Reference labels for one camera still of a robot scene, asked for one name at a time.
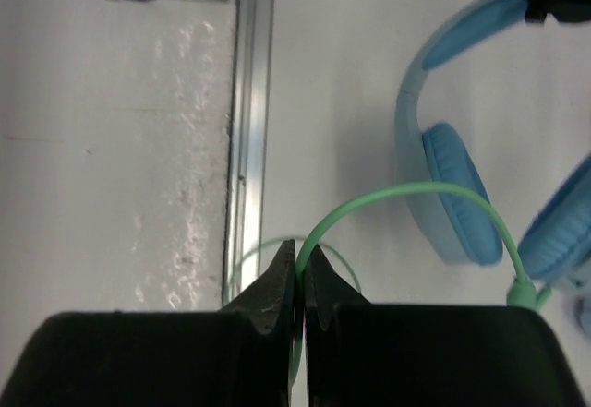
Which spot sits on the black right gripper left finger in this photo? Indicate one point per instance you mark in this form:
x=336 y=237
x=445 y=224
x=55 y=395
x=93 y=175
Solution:
x=239 y=355

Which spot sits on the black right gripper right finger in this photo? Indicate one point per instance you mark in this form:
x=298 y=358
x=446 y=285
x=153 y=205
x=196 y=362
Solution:
x=365 y=354

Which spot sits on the aluminium table rail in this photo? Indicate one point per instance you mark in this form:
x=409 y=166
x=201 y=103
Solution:
x=252 y=68

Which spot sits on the light blue headphones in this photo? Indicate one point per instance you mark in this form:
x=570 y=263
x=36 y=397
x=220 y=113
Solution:
x=451 y=206

